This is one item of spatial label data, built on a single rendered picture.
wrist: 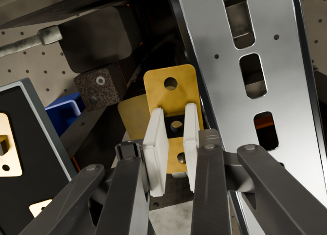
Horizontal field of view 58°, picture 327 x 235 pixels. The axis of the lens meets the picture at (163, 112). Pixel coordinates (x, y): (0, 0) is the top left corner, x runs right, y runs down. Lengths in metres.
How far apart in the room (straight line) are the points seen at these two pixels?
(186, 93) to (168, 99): 0.01
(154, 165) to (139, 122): 0.27
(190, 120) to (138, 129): 0.26
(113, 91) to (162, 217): 0.21
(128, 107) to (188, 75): 0.22
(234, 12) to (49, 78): 0.55
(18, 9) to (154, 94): 0.16
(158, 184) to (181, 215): 0.31
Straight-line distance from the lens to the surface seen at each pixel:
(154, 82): 0.22
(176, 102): 0.22
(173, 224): 0.48
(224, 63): 0.49
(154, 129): 0.17
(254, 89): 0.52
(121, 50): 0.40
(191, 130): 0.16
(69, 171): 0.39
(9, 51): 0.41
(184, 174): 0.43
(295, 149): 0.57
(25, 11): 0.31
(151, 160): 0.15
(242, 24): 0.49
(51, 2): 0.30
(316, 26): 0.84
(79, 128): 0.60
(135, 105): 0.42
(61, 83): 0.86
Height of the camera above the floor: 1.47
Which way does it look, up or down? 69 degrees down
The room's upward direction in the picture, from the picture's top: 172 degrees counter-clockwise
